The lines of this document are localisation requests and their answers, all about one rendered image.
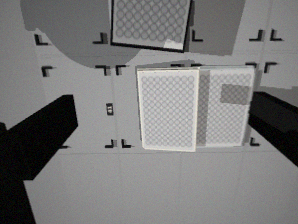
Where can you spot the grey deck plate with bays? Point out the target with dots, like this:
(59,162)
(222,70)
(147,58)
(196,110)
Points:
(256,187)

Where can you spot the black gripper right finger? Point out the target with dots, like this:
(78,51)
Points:
(276,121)

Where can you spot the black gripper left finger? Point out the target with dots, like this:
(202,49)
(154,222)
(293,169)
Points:
(33,141)

